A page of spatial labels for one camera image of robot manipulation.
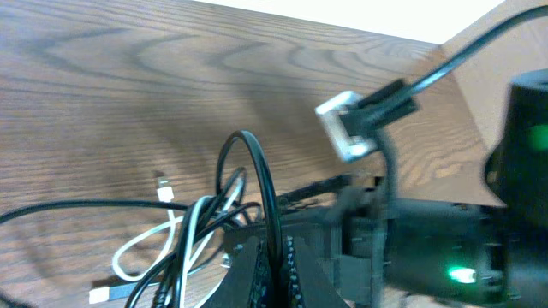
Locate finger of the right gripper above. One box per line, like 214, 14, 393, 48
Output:
222, 207, 343, 257

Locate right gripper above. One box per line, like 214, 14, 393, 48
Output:
276, 174, 506, 304

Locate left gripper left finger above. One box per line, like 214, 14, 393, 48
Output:
202, 237, 268, 308

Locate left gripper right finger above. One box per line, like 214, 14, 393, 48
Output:
282, 236, 348, 308

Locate black USB cable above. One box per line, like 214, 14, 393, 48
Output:
0, 130, 284, 308

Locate white USB cable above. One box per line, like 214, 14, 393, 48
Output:
88, 173, 246, 308

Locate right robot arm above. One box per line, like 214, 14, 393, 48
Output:
207, 70, 547, 307

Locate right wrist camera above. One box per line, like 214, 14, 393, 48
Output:
314, 79, 419, 163

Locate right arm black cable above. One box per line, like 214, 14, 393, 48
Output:
372, 3, 548, 116

